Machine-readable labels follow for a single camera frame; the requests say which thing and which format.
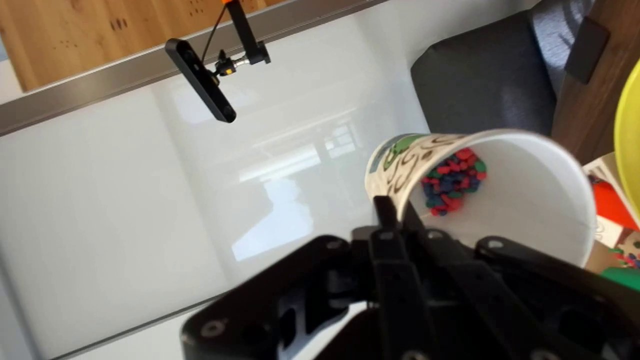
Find white patterned paper cup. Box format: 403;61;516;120
363;127;597;269

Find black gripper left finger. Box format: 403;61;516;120
177;194;430;360

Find colourful candies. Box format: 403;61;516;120
420;145;489;217

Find yellow bowl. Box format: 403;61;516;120
611;56;640;230

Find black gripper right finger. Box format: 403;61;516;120
401;204;640;360

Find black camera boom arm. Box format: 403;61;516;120
209;0;271;75

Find round dark wooden table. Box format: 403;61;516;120
549;0;640;166

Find black stereo camera bar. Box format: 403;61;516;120
164;35;239;125

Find white board with grey frame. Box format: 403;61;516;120
0;0;556;360

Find black table edge clip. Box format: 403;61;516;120
563;15;611;86

